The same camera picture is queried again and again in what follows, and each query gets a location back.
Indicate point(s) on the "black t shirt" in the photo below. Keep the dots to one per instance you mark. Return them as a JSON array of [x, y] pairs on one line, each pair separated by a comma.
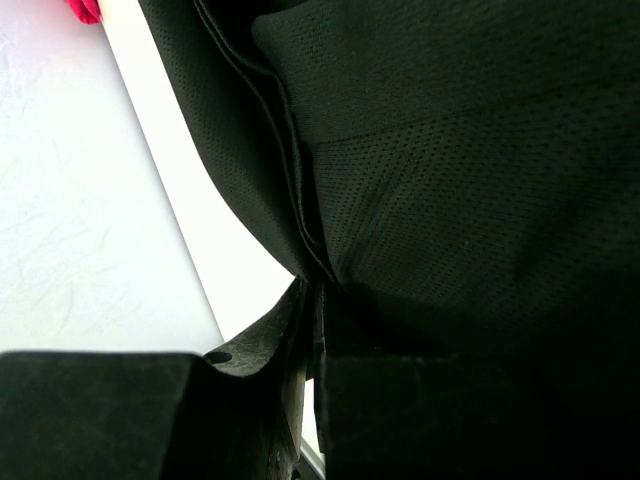
[[467, 169]]

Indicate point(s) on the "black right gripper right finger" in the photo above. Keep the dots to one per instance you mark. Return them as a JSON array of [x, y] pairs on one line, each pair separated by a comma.
[[566, 409]]

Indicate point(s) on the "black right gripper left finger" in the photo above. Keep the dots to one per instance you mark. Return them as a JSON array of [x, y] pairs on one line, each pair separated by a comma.
[[234, 413]]

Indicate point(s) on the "red t shirt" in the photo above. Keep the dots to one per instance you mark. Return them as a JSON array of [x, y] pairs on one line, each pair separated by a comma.
[[86, 11]]

